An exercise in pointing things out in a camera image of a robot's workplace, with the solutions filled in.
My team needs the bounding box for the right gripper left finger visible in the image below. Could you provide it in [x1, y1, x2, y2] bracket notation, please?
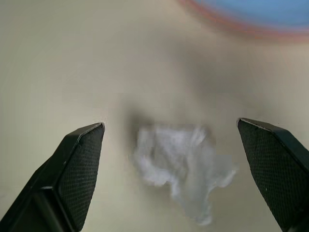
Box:
[0, 122, 106, 232]

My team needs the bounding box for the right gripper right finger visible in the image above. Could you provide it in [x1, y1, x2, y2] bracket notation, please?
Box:
[237, 117, 309, 232]

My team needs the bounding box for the blue plate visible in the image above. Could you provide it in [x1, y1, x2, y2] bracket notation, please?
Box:
[177, 0, 309, 28]

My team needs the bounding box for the crumpled clear plastic wrapper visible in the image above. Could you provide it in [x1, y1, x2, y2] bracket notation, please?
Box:
[131, 122, 239, 227]

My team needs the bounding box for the pink plate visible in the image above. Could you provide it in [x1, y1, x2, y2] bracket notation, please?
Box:
[175, 0, 309, 42]

